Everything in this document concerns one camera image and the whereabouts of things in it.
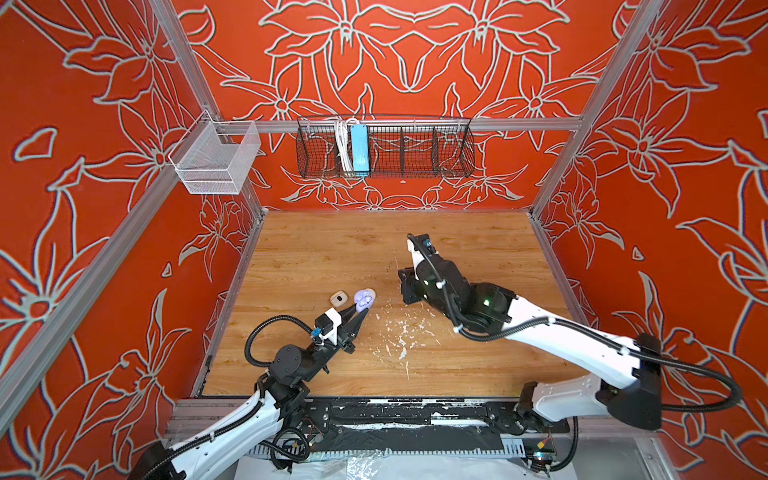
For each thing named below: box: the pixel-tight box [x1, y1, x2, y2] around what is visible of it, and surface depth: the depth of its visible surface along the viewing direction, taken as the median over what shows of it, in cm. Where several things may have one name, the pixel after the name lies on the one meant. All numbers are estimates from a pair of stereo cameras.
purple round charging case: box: [354, 288, 376, 313], surface depth 69 cm
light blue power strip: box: [351, 124, 370, 173], surface depth 92 cm
